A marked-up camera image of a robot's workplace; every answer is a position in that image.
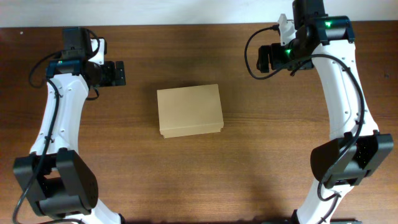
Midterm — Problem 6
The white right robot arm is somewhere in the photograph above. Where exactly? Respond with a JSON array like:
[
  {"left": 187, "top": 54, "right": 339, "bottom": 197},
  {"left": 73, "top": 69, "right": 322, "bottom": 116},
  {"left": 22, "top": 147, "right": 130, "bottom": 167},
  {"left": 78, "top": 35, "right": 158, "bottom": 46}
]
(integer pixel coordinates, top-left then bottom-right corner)
[{"left": 256, "top": 0, "right": 394, "bottom": 223}]

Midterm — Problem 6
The brown cardboard box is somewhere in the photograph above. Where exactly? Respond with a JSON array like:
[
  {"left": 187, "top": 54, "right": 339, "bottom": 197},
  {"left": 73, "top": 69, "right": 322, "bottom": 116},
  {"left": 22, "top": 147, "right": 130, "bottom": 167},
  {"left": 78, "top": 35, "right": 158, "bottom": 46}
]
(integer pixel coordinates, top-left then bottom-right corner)
[{"left": 157, "top": 84, "right": 224, "bottom": 138}]

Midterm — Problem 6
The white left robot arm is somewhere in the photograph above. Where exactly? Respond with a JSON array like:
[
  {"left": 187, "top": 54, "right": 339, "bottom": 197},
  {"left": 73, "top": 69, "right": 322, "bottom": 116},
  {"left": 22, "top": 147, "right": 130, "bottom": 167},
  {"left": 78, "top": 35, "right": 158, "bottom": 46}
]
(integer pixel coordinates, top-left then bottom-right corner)
[{"left": 12, "top": 27, "right": 126, "bottom": 224}]

